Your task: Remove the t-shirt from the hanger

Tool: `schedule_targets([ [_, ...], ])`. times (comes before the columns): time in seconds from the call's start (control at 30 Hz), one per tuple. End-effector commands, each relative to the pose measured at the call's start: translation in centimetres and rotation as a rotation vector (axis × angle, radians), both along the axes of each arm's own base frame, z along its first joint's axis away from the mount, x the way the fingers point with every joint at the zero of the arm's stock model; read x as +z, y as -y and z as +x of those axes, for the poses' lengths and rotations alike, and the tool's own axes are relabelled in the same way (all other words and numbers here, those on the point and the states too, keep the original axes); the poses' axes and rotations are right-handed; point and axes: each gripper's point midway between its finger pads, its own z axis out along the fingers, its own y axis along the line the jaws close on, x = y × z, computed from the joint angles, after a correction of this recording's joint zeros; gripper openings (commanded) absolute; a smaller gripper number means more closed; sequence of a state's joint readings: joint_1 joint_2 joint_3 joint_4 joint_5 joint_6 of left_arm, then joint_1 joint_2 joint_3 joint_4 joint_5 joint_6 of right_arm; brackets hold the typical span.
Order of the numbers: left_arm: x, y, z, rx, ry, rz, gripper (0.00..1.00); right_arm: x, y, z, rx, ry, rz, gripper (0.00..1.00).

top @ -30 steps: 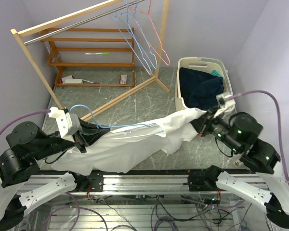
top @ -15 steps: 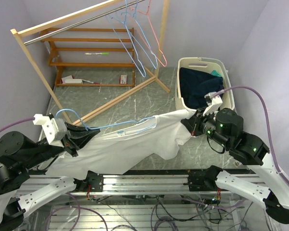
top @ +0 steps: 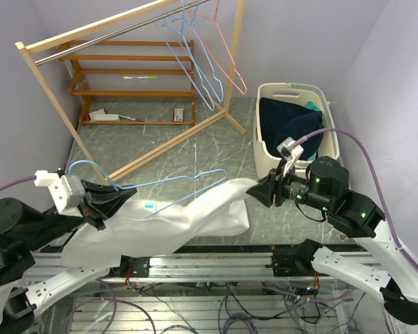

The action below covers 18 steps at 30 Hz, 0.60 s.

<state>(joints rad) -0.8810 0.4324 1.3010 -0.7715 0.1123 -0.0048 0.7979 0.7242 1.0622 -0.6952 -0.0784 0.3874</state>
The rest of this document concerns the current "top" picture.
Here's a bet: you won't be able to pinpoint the white t shirt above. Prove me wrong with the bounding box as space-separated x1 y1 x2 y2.
61 178 257 268

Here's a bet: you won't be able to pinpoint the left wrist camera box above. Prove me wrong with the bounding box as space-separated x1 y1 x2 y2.
34 170 86 217

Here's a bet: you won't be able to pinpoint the navy blue t shirt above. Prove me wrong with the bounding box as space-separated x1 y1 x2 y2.
259 97 324 157

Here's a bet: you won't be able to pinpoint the pink wire hanger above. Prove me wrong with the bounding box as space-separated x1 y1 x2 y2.
196 1 248 102

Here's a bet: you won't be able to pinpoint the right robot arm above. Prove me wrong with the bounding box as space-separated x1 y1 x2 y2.
247 157 418 326

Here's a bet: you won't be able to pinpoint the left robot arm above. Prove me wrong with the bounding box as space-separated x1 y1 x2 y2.
0 180 137 333

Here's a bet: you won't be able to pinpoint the aluminium rail frame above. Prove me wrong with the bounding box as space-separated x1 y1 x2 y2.
20 245 391 334

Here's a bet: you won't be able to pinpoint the green white marker pen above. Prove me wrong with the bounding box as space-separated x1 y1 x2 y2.
122 75 158 80

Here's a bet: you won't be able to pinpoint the blue hanger of teal shirt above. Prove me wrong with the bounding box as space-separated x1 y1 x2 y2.
172 1 224 110

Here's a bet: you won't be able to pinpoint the teal t shirt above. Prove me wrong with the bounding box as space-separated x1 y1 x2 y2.
304 101 322 112

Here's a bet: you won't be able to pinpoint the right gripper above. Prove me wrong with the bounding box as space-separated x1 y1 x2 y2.
247 157 333 212

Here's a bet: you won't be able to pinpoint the loose cables under table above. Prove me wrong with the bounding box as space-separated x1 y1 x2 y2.
64 274 370 334

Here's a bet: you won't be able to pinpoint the wooden clothes rack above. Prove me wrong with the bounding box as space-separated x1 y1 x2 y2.
14 0 247 187

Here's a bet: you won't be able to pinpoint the cream laundry basket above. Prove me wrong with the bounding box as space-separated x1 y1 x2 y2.
253 83 340 178

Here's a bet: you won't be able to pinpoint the purple cable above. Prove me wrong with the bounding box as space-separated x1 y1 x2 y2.
0 175 38 201
292 127 418 279

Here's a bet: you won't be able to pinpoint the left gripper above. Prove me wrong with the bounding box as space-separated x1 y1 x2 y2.
24 175 138 249

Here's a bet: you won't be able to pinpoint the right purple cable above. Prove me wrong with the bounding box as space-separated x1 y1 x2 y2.
292 127 418 279

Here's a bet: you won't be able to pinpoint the red white card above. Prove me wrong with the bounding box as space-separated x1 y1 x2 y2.
88 109 107 122

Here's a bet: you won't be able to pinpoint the blue hanger of navy shirt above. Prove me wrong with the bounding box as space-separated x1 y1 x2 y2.
154 1 217 111

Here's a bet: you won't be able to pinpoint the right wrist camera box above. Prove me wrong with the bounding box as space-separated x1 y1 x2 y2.
277 137 304 177

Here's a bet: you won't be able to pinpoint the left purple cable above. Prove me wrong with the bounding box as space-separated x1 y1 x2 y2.
0 175 38 201

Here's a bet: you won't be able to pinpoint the red white small box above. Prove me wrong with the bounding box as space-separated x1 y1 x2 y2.
173 108 184 122

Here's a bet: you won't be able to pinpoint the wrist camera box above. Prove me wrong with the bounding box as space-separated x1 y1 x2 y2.
34 170 86 217
277 137 304 177

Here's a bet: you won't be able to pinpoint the blue hanger of white shirt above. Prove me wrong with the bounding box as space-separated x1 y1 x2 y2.
67 159 227 221

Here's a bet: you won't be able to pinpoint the white case on shelf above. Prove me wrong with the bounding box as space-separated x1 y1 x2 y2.
93 113 120 122

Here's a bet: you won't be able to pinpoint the wooden shoe shelf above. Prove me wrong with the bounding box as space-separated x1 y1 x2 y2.
60 54 196 127

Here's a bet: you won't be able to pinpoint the pink white pen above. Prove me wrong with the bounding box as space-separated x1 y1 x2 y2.
119 114 145 122

